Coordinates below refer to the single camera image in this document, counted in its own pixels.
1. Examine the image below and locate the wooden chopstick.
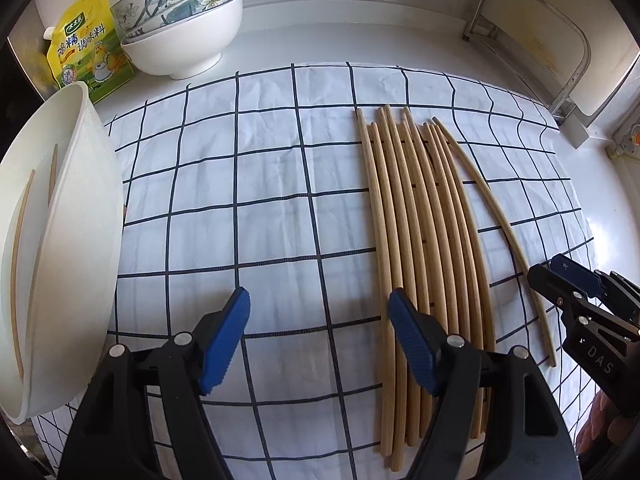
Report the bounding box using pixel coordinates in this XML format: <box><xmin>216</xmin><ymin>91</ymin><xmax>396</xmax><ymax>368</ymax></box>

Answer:
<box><xmin>356</xmin><ymin>108</ymin><xmax>395</xmax><ymax>457</ymax></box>
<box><xmin>401</xmin><ymin>118</ymin><xmax>459</xmax><ymax>334</ymax></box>
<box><xmin>432</xmin><ymin>117</ymin><xmax>496</xmax><ymax>351</ymax></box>
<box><xmin>396</xmin><ymin>123</ymin><xmax>430</xmax><ymax>437</ymax></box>
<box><xmin>22</xmin><ymin>143</ymin><xmax>61</xmax><ymax>346</ymax></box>
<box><xmin>404</xmin><ymin>106</ymin><xmax>471</xmax><ymax>339</ymax></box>
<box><xmin>10</xmin><ymin>169</ymin><xmax>36</xmax><ymax>380</ymax></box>
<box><xmin>378</xmin><ymin>105</ymin><xmax>421</xmax><ymax>446</ymax></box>
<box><xmin>421</xmin><ymin>121</ymin><xmax>485</xmax><ymax>441</ymax></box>
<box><xmin>432</xmin><ymin>116</ymin><xmax>558</xmax><ymax>367</ymax></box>
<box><xmin>368</xmin><ymin>122</ymin><xmax>407</xmax><ymax>472</ymax></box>

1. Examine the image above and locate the person's right hand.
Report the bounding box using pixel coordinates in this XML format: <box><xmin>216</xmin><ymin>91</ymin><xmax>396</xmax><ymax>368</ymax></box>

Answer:
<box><xmin>576</xmin><ymin>390</ymin><xmax>636</xmax><ymax>455</ymax></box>

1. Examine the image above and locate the large white plate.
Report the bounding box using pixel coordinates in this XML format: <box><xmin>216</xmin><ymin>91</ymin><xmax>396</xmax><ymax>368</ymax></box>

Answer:
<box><xmin>1</xmin><ymin>82</ymin><xmax>124</xmax><ymax>425</ymax></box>

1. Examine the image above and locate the white checkered cloth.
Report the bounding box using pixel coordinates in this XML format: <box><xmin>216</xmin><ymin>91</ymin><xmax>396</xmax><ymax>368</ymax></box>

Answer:
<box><xmin>29</xmin><ymin>60</ymin><xmax>597</xmax><ymax>480</ymax></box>

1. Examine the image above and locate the white ceramic bowl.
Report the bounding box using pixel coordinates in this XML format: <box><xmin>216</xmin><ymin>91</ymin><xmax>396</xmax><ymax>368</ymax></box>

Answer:
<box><xmin>122</xmin><ymin>0</ymin><xmax>243</xmax><ymax>80</ymax></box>

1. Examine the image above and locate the yellow seasoning pouch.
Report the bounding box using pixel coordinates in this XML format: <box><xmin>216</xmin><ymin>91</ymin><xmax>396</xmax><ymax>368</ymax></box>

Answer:
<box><xmin>47</xmin><ymin>0</ymin><xmax>134</xmax><ymax>103</ymax></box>

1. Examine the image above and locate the wall power socket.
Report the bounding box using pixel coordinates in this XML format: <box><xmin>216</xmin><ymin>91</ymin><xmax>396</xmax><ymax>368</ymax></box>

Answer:
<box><xmin>605</xmin><ymin>122</ymin><xmax>640</xmax><ymax>159</ymax></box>

